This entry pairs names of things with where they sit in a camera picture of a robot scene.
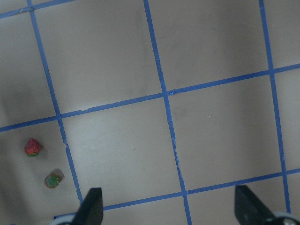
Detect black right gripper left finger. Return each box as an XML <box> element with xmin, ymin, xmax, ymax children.
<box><xmin>72</xmin><ymin>187</ymin><xmax>104</xmax><ymax>225</ymax></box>

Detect red strawberry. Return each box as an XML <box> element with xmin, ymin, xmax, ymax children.
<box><xmin>44</xmin><ymin>173</ymin><xmax>62</xmax><ymax>189</ymax></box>
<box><xmin>24</xmin><ymin>138</ymin><xmax>43</xmax><ymax>157</ymax></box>

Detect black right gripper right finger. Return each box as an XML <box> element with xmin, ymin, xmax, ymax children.
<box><xmin>234</xmin><ymin>185</ymin><xmax>279</xmax><ymax>225</ymax></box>

